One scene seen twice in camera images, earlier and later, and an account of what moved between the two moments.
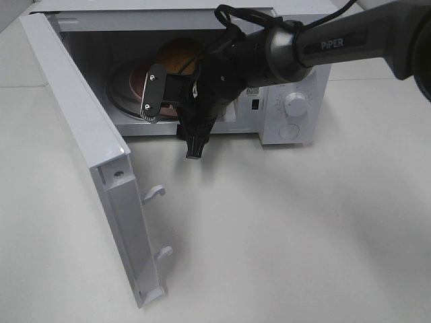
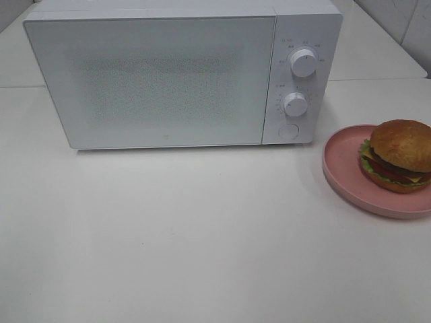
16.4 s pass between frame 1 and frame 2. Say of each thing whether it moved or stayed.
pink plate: moved
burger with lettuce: moved
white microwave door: moved
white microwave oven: stayed
